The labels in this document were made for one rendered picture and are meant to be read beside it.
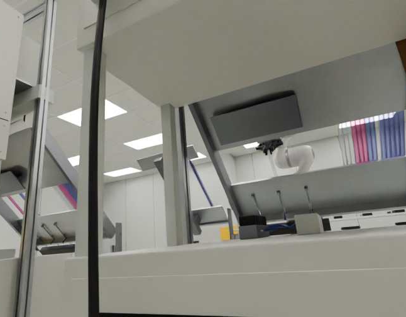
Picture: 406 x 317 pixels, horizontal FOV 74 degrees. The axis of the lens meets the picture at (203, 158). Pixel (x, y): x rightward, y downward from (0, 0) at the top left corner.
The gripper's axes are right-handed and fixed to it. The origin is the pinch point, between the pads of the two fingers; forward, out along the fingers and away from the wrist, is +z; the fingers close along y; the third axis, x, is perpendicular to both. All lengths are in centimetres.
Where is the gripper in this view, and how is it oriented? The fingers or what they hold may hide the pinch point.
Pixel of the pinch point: (268, 150)
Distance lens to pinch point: 116.6
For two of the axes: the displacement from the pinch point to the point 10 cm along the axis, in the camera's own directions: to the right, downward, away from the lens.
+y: 9.1, -1.9, -3.8
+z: -2.9, 3.9, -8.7
